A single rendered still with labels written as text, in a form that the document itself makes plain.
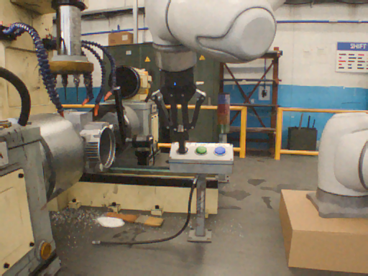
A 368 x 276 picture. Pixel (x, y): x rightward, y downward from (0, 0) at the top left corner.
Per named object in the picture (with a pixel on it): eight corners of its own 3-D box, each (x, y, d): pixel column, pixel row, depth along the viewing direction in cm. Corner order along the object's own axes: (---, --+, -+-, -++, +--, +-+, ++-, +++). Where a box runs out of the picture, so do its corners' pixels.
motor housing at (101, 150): (49, 175, 95) (44, 125, 91) (75, 162, 113) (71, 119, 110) (98, 178, 92) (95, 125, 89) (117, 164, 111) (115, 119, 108)
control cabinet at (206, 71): (169, 169, 421) (167, 41, 386) (177, 161, 467) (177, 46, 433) (214, 172, 402) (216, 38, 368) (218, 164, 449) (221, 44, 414)
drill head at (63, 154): (-70, 234, 52) (-92, 126, 48) (30, 182, 88) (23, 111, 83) (19, 250, 49) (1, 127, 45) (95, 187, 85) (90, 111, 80)
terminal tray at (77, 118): (52, 133, 96) (50, 114, 95) (67, 129, 107) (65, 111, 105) (80, 134, 95) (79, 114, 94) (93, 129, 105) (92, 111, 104)
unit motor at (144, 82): (108, 141, 150) (105, 65, 142) (127, 131, 182) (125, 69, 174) (152, 141, 147) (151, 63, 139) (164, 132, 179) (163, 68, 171)
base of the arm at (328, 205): (355, 193, 84) (356, 177, 83) (389, 219, 62) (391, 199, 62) (302, 192, 88) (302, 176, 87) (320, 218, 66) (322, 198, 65)
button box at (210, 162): (169, 172, 73) (167, 158, 69) (172, 155, 78) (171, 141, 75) (232, 175, 71) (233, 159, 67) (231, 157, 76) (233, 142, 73)
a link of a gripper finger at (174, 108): (175, 93, 59) (168, 93, 59) (177, 133, 66) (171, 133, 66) (177, 85, 62) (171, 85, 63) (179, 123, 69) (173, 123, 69)
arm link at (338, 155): (342, 178, 82) (346, 111, 80) (394, 194, 65) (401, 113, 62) (304, 184, 78) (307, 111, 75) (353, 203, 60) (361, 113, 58)
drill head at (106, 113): (73, 161, 117) (69, 106, 113) (108, 144, 157) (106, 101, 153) (125, 164, 114) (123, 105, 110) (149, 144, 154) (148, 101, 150)
